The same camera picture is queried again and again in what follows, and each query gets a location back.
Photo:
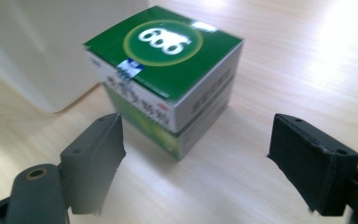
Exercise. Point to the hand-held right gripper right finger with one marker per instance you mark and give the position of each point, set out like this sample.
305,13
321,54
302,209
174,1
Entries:
310,165

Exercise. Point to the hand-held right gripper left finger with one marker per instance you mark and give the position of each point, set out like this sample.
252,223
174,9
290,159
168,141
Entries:
90,165

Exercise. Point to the light green medicine box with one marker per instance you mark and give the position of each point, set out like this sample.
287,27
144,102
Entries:
155,133

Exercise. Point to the dark green medicine box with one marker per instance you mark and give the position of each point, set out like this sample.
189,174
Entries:
167,71

